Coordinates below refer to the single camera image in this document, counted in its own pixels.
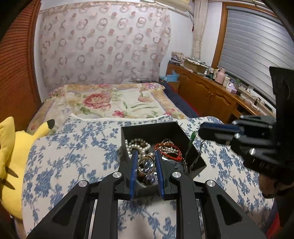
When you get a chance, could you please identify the green bead bracelet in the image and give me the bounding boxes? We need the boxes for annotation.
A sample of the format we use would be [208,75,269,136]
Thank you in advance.
[188,130,198,145]

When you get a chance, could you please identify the red coral pearl bracelets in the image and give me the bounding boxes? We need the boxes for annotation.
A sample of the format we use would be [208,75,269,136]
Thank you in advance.
[154,138,184,162]

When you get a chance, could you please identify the gold ring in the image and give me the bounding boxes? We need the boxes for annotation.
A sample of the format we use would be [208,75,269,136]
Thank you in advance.
[137,156,157,177]

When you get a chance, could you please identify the white pearl necklace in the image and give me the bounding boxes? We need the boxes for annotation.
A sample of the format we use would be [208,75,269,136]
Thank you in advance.
[124,137,152,159]

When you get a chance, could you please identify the black jewelry box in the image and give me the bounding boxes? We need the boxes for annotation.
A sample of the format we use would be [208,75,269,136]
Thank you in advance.
[121,122,206,178]

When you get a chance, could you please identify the person's right hand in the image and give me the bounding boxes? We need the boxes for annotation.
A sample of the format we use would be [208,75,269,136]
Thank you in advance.
[259,174,278,199]

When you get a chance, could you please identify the wooden sideboard cabinet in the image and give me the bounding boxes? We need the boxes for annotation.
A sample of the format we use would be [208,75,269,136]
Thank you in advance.
[166,63,275,123]

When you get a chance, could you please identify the pink tissue pack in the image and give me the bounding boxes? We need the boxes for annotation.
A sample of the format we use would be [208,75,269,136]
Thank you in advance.
[226,83,237,94]

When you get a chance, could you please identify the pink thermos jug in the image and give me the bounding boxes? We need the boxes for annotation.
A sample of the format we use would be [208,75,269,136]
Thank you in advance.
[215,68,225,85]

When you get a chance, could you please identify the blue gift bag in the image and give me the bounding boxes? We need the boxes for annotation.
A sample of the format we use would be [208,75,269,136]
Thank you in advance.
[158,70,180,93]

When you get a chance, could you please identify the cardboard box on cabinet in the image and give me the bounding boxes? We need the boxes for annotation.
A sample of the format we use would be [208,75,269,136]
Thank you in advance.
[183,59,209,74]

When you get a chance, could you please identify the blue floral white cloth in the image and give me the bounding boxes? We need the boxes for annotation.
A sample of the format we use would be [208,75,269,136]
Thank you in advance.
[22,115,273,238]

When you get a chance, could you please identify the floral bed quilt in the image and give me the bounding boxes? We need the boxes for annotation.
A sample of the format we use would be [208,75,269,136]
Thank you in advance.
[27,83,187,134]

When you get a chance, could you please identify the grey window blind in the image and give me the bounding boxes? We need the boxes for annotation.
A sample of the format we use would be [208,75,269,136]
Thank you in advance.
[218,6,289,104]

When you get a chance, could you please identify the yellow Pikachu plush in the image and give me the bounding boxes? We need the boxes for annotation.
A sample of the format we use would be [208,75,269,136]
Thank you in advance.
[1,117,55,220]

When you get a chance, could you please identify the tied beige curtain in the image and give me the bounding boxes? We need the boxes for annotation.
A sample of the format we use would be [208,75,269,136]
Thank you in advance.
[193,0,208,60]

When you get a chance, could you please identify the brown louvered wardrobe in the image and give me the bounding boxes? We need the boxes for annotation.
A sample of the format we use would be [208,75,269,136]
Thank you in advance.
[1,1,41,131]

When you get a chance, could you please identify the pink circle patterned curtain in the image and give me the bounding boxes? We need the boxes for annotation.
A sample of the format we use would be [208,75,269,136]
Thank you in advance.
[39,1,171,91]

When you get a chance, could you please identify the wall air conditioner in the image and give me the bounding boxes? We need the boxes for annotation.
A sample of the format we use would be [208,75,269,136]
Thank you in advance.
[146,0,193,13]

